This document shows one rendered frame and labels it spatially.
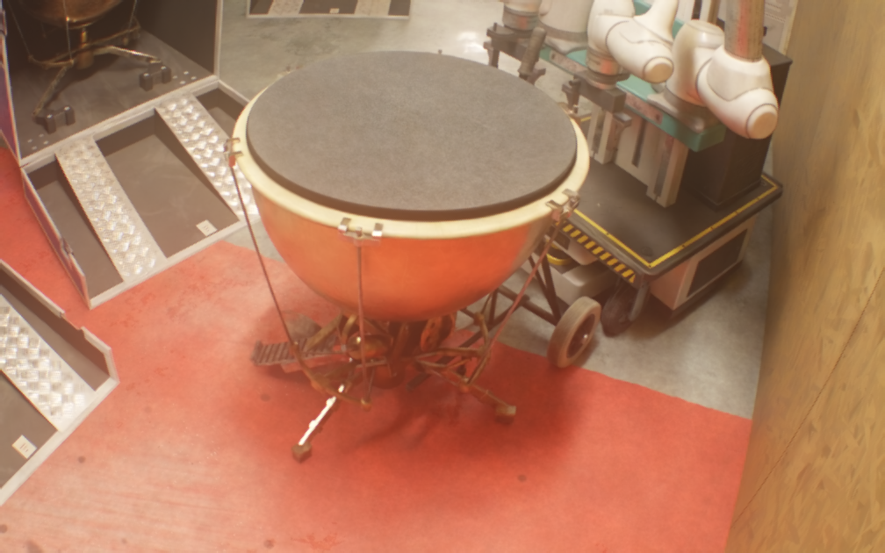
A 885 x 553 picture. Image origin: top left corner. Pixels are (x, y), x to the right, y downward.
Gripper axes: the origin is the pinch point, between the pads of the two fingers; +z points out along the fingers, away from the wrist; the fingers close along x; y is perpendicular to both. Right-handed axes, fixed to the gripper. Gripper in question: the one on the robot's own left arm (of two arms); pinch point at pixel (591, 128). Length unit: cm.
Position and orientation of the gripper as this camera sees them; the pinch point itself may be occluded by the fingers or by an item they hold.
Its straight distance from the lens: 194.7
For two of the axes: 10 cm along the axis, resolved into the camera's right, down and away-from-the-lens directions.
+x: 6.5, 5.3, -5.4
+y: -7.5, 3.3, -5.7
